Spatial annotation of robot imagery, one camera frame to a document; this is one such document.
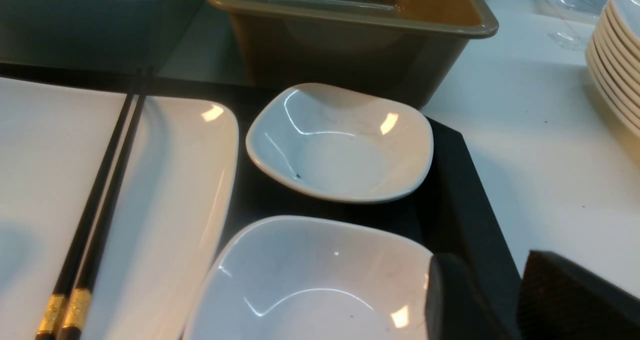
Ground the large white square plate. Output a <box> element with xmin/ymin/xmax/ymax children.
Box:
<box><xmin>0</xmin><ymin>78</ymin><xmax>239</xmax><ymax>340</ymax></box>

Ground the black chopstick gold band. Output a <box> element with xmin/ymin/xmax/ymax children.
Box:
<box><xmin>34</xmin><ymin>68</ymin><xmax>142</xmax><ymax>340</ymax></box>
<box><xmin>55</xmin><ymin>68</ymin><xmax>153</xmax><ymax>340</ymax></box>

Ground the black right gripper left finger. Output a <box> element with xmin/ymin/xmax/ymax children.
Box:
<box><xmin>424</xmin><ymin>253</ymin><xmax>511</xmax><ymax>340</ymax></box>

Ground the small white dish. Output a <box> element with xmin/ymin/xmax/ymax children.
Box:
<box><xmin>246</xmin><ymin>83</ymin><xmax>435</xmax><ymax>204</ymax></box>
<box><xmin>183</xmin><ymin>215</ymin><xmax>432</xmax><ymax>340</ymax></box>

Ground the brown plastic bin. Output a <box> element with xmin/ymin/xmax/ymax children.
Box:
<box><xmin>206</xmin><ymin>0</ymin><xmax>499</xmax><ymax>109</ymax></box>

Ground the black plastic serving tray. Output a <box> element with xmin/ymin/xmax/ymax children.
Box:
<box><xmin>1</xmin><ymin>63</ymin><xmax>521</xmax><ymax>340</ymax></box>

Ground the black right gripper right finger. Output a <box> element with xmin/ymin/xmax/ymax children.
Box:
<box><xmin>516</xmin><ymin>250</ymin><xmax>640</xmax><ymax>340</ymax></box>

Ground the blue plastic bin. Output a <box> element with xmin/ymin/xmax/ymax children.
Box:
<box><xmin>0</xmin><ymin>0</ymin><xmax>203</xmax><ymax>72</ymax></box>

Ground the stack of cream plates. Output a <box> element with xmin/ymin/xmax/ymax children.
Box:
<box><xmin>585</xmin><ymin>0</ymin><xmax>640</xmax><ymax>137</ymax></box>

